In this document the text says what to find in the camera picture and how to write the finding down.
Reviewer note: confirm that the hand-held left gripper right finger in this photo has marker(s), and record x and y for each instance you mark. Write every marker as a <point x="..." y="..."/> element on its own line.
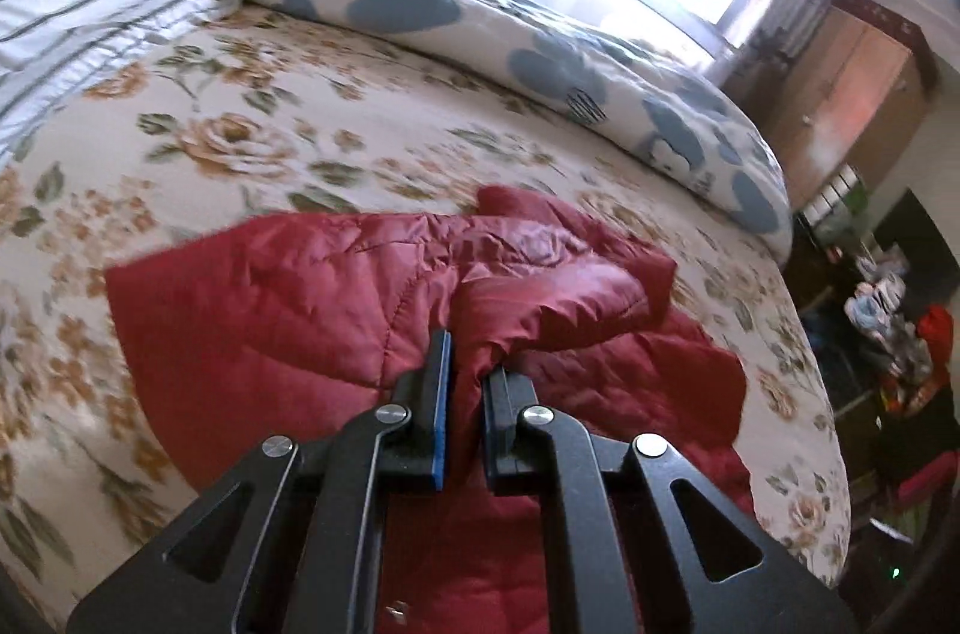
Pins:
<point x="491" y="431"/>

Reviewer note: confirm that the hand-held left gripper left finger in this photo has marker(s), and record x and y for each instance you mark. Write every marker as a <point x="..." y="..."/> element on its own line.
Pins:
<point x="442" y="413"/>

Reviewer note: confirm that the grey striped pillow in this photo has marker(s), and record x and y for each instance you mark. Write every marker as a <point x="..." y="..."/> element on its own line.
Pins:
<point x="82" y="19"/>

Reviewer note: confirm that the blue and white cloth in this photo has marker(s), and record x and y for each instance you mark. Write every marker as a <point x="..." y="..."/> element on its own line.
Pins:
<point x="877" y="311"/>

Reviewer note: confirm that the floral bedspread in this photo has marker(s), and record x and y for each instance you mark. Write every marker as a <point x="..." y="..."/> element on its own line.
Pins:
<point x="300" y="102"/>

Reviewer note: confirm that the grey curtain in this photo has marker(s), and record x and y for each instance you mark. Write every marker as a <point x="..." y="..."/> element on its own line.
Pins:
<point x="795" y="4"/>

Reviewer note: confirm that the wooden wardrobe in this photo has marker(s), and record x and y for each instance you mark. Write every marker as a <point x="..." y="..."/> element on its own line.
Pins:
<point x="840" y="102"/>

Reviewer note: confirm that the white duvet with blue hearts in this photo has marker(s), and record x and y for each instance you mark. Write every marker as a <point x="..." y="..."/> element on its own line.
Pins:
<point x="465" y="19"/>

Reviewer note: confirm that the red bag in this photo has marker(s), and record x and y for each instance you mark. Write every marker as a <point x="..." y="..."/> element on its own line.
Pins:
<point x="937" y="330"/>

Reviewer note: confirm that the red quilted jacket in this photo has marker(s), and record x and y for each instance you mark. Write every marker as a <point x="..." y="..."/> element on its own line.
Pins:
<point x="300" y="304"/>

